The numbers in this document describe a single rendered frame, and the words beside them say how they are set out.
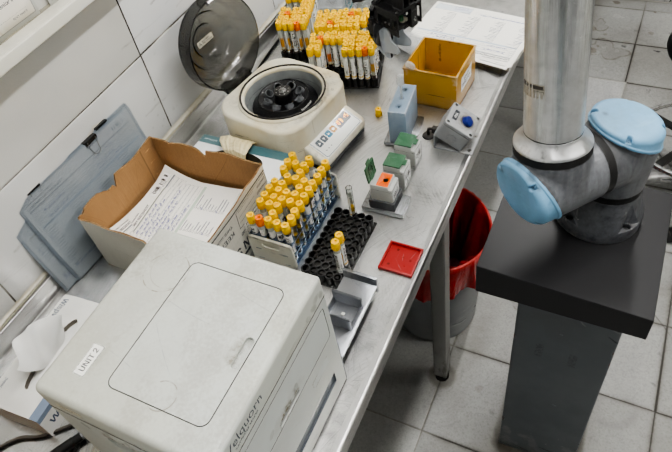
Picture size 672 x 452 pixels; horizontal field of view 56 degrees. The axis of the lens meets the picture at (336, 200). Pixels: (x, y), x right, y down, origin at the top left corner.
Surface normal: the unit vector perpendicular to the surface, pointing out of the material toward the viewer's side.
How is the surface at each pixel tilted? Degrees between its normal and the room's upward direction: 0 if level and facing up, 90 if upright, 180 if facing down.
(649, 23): 0
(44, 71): 90
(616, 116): 10
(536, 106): 85
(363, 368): 0
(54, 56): 90
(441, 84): 90
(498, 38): 1
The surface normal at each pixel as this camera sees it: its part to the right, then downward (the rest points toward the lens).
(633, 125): 0.04, -0.70
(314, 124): 0.82, 0.33
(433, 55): -0.46, 0.69
